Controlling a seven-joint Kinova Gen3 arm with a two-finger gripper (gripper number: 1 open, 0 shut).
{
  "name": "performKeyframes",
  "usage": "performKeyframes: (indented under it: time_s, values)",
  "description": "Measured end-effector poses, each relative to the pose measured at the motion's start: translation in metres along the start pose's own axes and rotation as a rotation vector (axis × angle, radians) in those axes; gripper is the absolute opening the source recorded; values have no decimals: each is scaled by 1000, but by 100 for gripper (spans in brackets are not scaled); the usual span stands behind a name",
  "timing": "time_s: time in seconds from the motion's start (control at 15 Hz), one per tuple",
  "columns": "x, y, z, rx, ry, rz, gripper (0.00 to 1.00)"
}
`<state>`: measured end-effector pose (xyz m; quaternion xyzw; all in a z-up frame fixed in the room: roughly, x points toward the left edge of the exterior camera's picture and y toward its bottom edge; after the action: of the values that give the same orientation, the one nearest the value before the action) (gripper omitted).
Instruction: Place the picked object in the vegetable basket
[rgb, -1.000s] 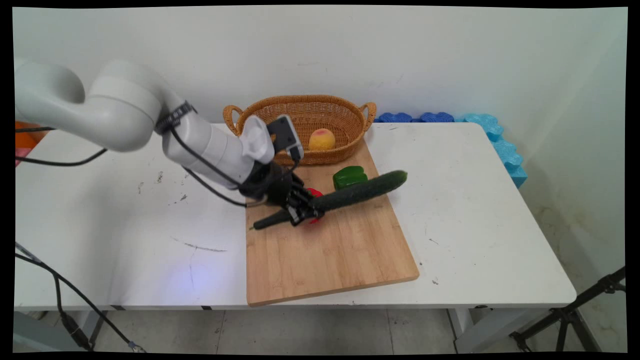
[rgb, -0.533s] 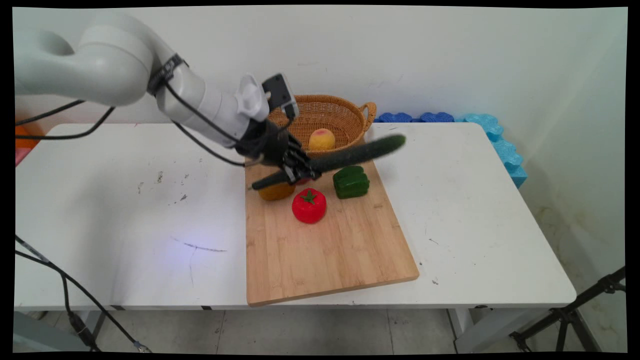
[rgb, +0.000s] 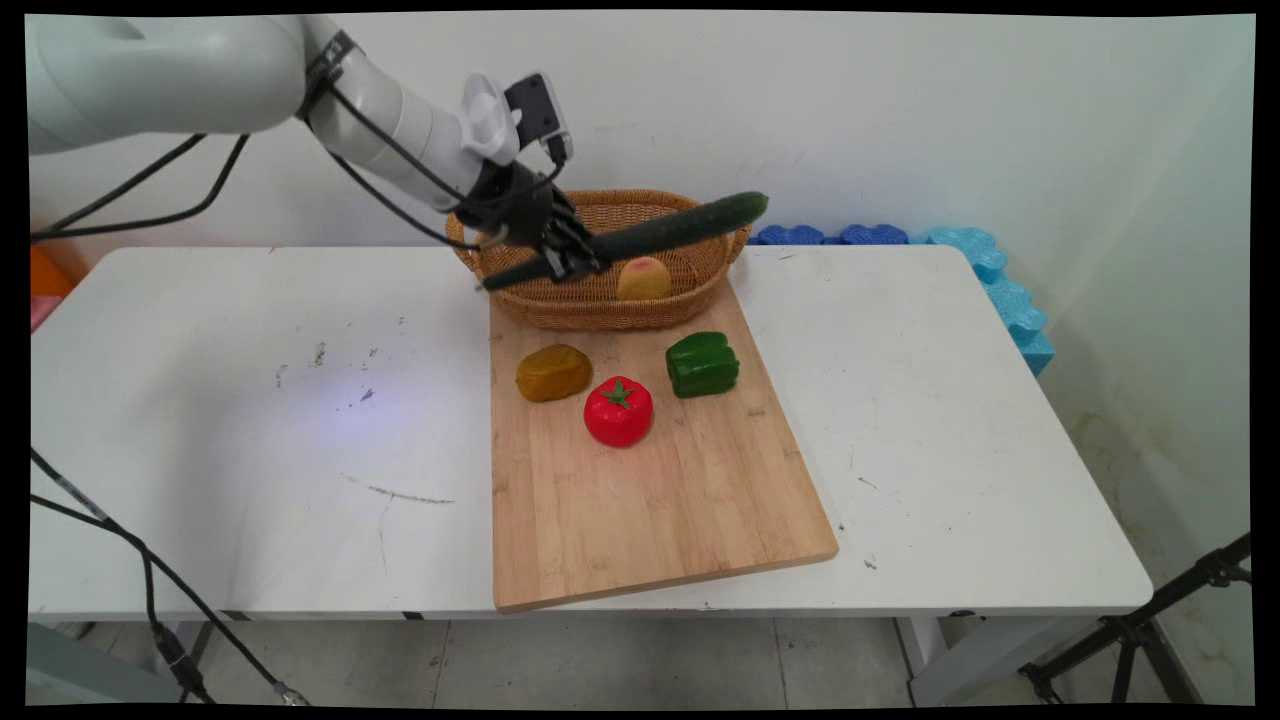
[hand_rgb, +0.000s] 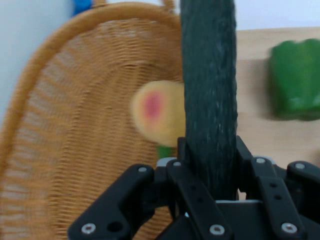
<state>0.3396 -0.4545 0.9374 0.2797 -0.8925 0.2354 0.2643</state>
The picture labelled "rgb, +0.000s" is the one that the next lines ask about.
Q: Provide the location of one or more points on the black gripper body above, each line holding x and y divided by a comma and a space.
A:
520, 208

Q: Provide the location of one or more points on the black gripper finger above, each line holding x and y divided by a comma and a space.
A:
582, 236
562, 262

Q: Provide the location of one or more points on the dark green cucumber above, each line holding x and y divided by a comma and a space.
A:
660, 232

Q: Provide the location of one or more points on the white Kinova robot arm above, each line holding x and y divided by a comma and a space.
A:
200, 80

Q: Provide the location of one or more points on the yellow pink toy peach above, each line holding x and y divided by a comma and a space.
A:
643, 280

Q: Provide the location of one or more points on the woven wicker basket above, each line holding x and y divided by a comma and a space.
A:
640, 300

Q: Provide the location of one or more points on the brown toy potato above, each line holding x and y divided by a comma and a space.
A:
553, 373

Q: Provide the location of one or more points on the red toy tomato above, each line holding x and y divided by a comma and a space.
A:
618, 411

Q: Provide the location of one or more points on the green toy bell pepper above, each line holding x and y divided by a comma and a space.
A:
702, 364

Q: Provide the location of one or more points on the wooden cutting board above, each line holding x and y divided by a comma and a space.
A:
650, 470

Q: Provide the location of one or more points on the dark blue foam mat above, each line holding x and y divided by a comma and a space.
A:
830, 235

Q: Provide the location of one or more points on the light blue foam mat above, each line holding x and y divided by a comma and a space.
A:
1005, 295

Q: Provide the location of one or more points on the orange box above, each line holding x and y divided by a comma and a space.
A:
48, 285

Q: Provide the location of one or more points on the black tripod stand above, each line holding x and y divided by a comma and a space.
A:
1140, 630

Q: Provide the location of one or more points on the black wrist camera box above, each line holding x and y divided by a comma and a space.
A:
540, 110

